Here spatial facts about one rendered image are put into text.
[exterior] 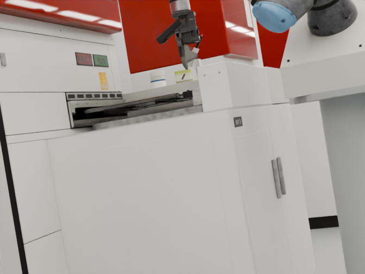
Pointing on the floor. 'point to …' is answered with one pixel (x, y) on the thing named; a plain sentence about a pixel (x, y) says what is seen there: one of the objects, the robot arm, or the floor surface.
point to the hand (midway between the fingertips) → (184, 66)
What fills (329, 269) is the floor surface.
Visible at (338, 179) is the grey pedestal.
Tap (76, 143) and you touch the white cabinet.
